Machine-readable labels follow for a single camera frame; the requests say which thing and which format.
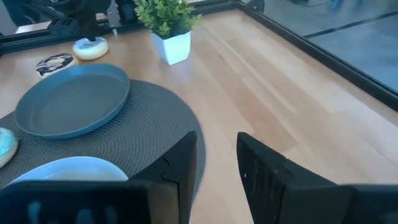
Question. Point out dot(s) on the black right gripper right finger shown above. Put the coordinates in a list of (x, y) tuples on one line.
[(267, 186)]

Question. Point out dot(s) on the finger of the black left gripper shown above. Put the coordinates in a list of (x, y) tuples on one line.
[(89, 30), (64, 27)]

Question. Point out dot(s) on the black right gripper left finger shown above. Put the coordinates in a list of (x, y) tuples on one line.
[(177, 186)]

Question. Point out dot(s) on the large white glazed donut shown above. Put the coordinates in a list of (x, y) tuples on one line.
[(93, 51)]

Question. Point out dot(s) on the large chocolate drizzled donut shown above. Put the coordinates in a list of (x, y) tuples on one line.
[(53, 62)]

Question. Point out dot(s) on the large mint green donut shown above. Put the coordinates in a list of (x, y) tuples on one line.
[(6, 146)]

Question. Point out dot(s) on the round grey woven placemat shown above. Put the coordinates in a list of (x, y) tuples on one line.
[(149, 124)]

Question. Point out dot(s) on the dark grey plate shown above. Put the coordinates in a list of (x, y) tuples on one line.
[(71, 102)]

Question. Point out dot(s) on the green plant in white pot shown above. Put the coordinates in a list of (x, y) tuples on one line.
[(172, 46)]

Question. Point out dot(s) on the light grey plate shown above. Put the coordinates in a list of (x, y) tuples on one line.
[(71, 169)]

